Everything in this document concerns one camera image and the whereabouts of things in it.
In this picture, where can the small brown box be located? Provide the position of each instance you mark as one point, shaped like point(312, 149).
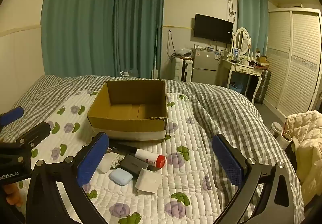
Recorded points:
point(263, 60)

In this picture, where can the oval white-framed mirror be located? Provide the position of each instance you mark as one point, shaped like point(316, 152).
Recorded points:
point(242, 39)

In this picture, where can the white cup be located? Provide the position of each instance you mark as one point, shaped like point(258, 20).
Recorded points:
point(284, 141)

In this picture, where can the small photo frame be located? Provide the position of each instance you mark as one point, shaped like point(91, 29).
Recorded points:
point(236, 54)

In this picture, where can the person's left hand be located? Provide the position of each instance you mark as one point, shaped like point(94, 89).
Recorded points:
point(12, 195)

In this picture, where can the cardboard box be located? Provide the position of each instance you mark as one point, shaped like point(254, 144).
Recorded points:
point(130, 125)

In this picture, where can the black remote control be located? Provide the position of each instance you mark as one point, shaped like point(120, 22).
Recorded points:
point(124, 149)

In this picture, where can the white louvred wardrobe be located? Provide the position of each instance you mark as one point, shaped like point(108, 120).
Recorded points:
point(291, 62)

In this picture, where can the blue bucket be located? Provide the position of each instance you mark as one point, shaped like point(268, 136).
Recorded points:
point(235, 86)

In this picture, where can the green curtain beside wardrobe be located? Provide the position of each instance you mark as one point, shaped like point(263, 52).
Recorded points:
point(251, 20)

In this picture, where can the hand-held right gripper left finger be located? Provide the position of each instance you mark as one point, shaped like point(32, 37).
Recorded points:
point(92, 159)

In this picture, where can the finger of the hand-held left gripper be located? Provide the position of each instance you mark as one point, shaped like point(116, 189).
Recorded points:
point(37, 132)
point(11, 115)

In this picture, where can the floral quilted mat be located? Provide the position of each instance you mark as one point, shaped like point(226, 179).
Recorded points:
point(191, 188)

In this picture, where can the grey checked duvet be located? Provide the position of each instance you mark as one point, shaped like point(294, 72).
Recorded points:
point(226, 110)

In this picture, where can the silver small fridge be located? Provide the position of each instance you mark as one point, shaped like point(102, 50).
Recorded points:
point(205, 65)

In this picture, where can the cream quilted jacket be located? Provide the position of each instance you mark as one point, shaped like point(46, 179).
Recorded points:
point(309, 143)

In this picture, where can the wide green curtain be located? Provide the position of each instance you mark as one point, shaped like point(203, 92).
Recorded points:
point(78, 25)

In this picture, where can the narrow green curtain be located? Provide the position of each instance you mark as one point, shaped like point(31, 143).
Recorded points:
point(139, 25)

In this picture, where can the dark checked suitcase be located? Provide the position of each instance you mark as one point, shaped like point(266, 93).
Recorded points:
point(263, 85)

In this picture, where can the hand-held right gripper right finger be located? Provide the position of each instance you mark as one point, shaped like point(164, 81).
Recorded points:
point(227, 161)

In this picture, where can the white bottle with red cap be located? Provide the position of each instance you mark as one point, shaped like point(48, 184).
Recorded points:
point(148, 157)

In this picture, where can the black power bank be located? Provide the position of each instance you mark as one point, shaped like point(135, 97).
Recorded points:
point(133, 163)

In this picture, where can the clear plastic bag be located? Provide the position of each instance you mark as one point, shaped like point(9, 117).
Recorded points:
point(183, 51)

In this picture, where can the white jar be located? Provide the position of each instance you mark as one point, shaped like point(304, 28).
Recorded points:
point(276, 128)

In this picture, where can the white hard suitcase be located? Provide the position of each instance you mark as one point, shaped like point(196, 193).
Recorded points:
point(182, 69)

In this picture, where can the black wall television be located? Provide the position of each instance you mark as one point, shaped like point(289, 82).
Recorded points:
point(213, 28)

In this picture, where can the light blue earbuds case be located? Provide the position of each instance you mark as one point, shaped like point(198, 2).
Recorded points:
point(121, 176)

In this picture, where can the white dressing table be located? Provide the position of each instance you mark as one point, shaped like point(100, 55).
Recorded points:
point(239, 69)

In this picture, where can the white charger plug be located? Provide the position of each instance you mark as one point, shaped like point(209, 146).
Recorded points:
point(149, 180)

